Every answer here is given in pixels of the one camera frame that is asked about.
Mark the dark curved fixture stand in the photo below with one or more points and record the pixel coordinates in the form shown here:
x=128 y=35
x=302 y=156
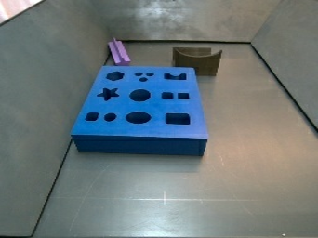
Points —
x=198 y=58

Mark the purple star-profile bar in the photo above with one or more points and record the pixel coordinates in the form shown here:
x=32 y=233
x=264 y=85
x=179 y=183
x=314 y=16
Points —
x=119 y=53

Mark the blue foam shape board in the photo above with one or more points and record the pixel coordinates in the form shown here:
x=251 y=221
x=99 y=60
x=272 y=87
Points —
x=141 y=110

